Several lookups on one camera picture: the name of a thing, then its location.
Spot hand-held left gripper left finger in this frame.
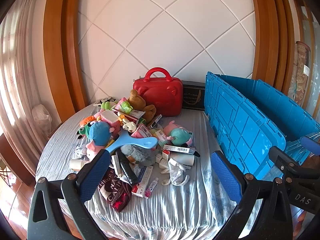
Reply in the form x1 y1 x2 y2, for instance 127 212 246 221
27 149 111 240

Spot brown teddy bear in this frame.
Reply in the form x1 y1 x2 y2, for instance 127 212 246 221
127 89 157 123

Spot blue pink pig plush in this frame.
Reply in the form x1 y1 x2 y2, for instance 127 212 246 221
86 121 115 160

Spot frosted glass door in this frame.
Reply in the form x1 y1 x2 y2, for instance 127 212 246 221
291 0 320 117

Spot white plastic bag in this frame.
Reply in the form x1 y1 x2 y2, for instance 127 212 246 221
31 104 53 138

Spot patterned rolled carpet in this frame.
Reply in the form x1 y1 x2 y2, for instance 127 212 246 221
288 41 313 106

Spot orange pink plush toy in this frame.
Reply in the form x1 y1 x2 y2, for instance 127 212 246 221
80 116 97 127

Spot pale striped curtain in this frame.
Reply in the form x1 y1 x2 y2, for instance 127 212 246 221
0 0 52 179

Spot white blue wet wipes pack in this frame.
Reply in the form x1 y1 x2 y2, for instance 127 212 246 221
73 145 86 159

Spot light blue plastic paddle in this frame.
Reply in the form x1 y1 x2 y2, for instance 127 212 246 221
105 136 159 155

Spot grey furry plush toy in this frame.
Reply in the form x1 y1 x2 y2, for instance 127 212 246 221
121 145 157 166

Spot small white plush toy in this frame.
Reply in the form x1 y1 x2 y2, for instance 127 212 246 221
122 120 138 133

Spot long white barcode box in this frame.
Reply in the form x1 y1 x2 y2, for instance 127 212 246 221
163 145 197 155

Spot teal pink pig plush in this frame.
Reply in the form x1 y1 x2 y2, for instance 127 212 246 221
163 121 194 148

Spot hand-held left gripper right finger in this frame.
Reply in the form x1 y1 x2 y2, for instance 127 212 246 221
211 151 293 240

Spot black gift box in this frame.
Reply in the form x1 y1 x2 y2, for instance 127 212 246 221
182 80 207 111

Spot white cylindrical bottle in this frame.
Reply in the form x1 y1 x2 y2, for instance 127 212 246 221
171 153 196 168

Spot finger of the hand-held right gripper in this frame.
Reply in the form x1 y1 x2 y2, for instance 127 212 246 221
301 135 320 153
269 146 305 191

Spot white yellow medicine box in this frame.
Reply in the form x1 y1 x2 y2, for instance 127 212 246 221
152 129 168 143

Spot green pink tissue pack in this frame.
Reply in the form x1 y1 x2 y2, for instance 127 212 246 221
114 97 133 116

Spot maroon knit cloth white letters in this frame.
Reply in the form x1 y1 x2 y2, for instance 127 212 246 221
97 169 133 213

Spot wooden wall frame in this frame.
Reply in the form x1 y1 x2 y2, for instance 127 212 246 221
247 0 296 96
44 0 88 116

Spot cream cylindrical bottle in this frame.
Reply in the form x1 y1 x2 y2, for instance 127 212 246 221
69 159 88 172

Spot white crumpled cloth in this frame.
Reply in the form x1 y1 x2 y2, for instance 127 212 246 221
160 159 191 186

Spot green frog plush toy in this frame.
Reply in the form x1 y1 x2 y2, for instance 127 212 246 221
76 125 91 140

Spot large red white medicine box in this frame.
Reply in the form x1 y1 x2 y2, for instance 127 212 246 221
131 165 154 198

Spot black cylindrical case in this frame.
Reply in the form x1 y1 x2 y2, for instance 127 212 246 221
115 151 139 186

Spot red hard carry case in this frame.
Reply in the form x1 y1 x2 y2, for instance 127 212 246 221
132 67 184 117

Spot green alien plush toy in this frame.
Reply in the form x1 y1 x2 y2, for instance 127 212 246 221
100 101 118 111

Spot small pink white tube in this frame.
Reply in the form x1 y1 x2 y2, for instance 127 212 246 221
145 177 159 198

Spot blue plastic crate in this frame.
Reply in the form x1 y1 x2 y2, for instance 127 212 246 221
204 71 320 181

